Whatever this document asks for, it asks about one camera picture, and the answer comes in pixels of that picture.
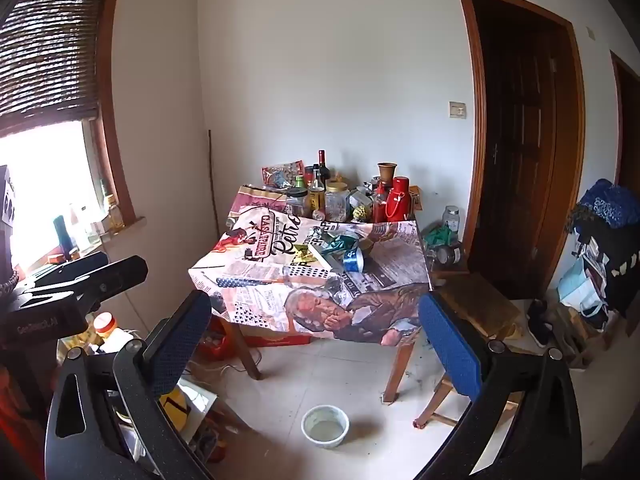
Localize red sauce bottle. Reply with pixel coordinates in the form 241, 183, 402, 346
372, 182, 388, 223

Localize bamboo window blind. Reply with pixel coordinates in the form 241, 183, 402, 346
0, 0, 108, 133

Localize black lid glass jar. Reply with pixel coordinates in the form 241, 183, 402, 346
286, 188, 309, 219

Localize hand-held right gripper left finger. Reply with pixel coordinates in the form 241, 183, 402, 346
45, 290, 216, 480

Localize white plastic bowl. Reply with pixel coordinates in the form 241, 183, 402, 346
301, 405, 350, 448

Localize red snack bag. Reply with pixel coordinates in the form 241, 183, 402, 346
261, 160, 305, 188

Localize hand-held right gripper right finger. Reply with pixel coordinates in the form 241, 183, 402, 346
415, 291, 583, 480

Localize wooden frame window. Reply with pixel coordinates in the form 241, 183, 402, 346
0, 0, 146, 281

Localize dark wooden door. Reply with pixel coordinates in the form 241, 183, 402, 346
456, 0, 587, 301
610, 50, 640, 196

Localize red cylinder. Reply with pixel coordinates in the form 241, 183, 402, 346
0, 360, 48, 471

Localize gold lid plastic jar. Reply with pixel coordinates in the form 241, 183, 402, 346
325, 181, 349, 223

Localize yellow label dark bottle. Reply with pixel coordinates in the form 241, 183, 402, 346
307, 165, 326, 216

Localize dark clothes pile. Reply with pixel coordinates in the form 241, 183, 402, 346
567, 205, 640, 321

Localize red thermos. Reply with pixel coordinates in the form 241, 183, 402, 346
385, 176, 412, 223

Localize clear glass bottle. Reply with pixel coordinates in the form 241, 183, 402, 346
102, 180, 125, 233

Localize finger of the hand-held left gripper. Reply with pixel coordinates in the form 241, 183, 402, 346
65, 256, 149, 312
20, 252, 110, 288

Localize green cloth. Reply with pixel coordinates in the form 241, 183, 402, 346
422, 225, 453, 248

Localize blue knitted cloth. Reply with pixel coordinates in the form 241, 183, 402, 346
580, 179, 640, 228

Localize glass jar lying sideways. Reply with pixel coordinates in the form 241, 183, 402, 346
437, 242, 463, 266

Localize light blue bag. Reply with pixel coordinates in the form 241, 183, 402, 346
556, 257, 608, 318

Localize orange cap oil bottle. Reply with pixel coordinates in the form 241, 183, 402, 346
92, 312, 131, 356

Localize black shoe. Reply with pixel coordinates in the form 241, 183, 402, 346
526, 300, 551, 347

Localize printed tablecloth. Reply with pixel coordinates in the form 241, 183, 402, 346
188, 185, 432, 347

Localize white box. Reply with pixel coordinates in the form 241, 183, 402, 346
307, 244, 346, 273

